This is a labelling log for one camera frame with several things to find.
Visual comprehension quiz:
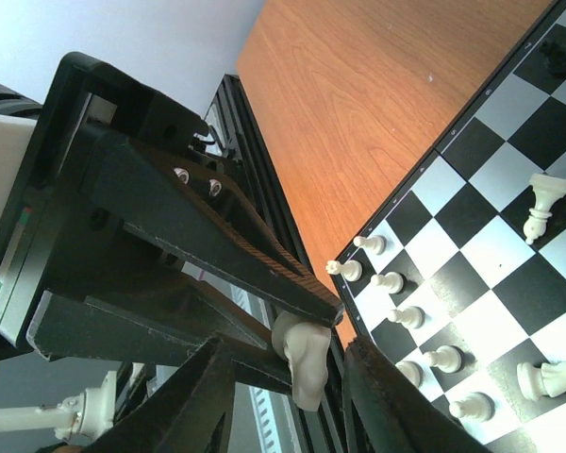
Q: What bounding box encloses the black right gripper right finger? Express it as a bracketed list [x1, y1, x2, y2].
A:
[342, 336, 488, 452]

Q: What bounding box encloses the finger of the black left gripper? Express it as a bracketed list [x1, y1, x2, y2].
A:
[80, 131, 343, 327]
[26, 282, 291, 394]

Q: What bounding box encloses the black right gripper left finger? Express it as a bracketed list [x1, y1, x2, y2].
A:
[83, 338, 235, 453]

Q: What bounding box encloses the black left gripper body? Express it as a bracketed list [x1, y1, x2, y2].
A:
[0, 52, 225, 361]

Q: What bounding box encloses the white knight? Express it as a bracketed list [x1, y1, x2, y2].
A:
[272, 311, 331, 412]
[516, 361, 566, 401]

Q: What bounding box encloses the black white chessboard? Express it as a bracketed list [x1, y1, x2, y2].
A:
[334, 1, 566, 452]

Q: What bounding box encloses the white pawn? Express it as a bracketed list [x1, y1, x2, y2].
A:
[353, 235, 387, 255]
[388, 306, 425, 329]
[371, 272, 405, 294]
[424, 345, 462, 374]

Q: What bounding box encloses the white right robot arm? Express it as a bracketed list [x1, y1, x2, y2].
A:
[0, 334, 482, 452]

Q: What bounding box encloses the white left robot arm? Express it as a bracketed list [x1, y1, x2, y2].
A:
[0, 52, 343, 410]

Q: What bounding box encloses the white bishop lying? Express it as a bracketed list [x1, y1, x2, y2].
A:
[523, 174, 566, 245]

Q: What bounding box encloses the black pawn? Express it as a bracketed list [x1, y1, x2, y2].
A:
[539, 40, 566, 77]

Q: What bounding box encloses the light blue slotted cable duct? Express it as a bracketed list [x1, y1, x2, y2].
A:
[249, 386, 282, 453]

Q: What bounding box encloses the black aluminium frame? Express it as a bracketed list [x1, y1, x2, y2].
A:
[205, 75, 347, 452]

